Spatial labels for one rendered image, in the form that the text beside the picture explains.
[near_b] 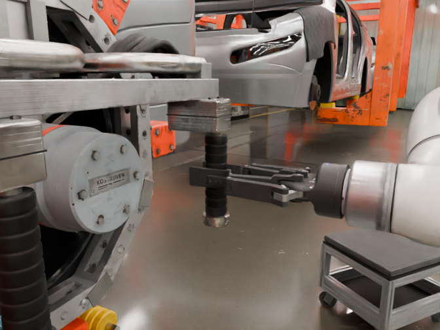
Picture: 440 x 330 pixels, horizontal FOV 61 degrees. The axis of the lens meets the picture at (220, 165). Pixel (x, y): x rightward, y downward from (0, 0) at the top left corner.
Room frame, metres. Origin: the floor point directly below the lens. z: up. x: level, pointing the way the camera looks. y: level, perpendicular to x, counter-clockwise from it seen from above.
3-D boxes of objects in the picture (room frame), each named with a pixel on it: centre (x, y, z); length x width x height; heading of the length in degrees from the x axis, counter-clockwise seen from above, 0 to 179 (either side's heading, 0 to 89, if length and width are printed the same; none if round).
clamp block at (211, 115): (0.59, 0.03, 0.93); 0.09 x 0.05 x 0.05; 63
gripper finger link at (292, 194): (0.48, -0.10, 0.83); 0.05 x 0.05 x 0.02; 74
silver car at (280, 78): (5.30, -0.87, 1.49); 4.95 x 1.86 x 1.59; 153
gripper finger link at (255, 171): (0.55, -0.08, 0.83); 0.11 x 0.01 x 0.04; 52
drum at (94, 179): (0.50, 0.23, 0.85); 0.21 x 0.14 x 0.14; 63
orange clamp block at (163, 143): (0.81, 0.15, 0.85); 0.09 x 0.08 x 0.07; 153
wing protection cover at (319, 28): (3.39, -0.80, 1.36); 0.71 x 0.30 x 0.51; 153
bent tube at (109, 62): (0.56, 0.14, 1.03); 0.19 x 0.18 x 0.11; 63
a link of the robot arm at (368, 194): (0.47, -0.20, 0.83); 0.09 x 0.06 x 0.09; 153
